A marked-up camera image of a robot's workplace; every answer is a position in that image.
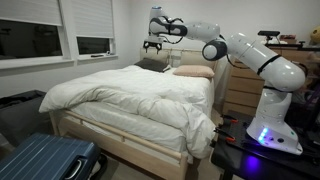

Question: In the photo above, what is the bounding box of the blue hard-shell suitcase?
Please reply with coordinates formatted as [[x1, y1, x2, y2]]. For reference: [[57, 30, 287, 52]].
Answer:
[[0, 133, 100, 180]]

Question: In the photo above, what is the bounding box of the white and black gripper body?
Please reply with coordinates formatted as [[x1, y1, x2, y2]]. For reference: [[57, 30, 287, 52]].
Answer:
[[143, 41, 162, 50]]

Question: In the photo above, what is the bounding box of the dark grey pillow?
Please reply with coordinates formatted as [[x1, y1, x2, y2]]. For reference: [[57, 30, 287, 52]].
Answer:
[[136, 58, 171, 73]]

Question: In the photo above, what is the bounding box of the white mattress sheet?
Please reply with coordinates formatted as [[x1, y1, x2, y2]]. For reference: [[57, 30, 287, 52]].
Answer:
[[71, 102, 187, 152]]

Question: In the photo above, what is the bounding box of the orange-handled clamp rear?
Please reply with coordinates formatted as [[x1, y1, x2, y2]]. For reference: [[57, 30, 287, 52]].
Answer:
[[221, 114, 238, 123]]

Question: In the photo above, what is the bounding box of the black bag on floor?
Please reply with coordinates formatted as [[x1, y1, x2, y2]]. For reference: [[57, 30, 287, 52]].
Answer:
[[0, 90, 53, 147]]

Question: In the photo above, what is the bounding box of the orange-handled clamp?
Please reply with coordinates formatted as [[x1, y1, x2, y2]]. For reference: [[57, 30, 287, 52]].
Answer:
[[221, 114, 238, 123], [214, 127, 236, 142]]

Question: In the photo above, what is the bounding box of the black camera on stand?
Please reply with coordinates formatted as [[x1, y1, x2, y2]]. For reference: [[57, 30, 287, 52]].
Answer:
[[258, 30, 280, 44]]

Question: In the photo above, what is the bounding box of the white roller blind left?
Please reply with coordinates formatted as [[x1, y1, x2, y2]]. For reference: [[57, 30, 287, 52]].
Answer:
[[0, 0, 62, 26]]

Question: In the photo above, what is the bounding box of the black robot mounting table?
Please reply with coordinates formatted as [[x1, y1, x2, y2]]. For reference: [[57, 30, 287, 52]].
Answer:
[[210, 110, 320, 180]]

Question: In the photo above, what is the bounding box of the white roller blind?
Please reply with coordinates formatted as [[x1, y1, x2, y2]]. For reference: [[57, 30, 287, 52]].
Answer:
[[71, 0, 114, 38], [0, 0, 62, 26]]

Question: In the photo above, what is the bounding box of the white roller blind right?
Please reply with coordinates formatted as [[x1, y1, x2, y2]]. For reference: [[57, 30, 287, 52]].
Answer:
[[71, 0, 114, 38]]

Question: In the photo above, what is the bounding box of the orange-handled clamp front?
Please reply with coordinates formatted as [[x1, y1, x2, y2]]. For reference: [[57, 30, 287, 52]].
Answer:
[[214, 127, 236, 142]]

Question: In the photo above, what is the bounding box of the yellow plush toy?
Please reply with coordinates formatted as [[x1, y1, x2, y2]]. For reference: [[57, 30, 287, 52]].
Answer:
[[310, 26, 320, 44]]

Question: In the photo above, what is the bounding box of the wooden dresser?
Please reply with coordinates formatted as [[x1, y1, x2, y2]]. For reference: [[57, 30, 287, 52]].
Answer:
[[222, 44, 320, 115]]

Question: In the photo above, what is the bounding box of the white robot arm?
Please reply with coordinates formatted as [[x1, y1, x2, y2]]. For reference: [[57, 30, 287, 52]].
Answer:
[[143, 6, 305, 155]]

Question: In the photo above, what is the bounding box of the wooden bed frame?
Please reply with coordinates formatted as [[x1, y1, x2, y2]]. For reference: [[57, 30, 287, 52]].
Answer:
[[49, 49, 215, 180]]

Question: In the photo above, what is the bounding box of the white quilted duvet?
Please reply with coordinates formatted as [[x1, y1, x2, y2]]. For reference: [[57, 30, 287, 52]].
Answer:
[[39, 65, 215, 159]]

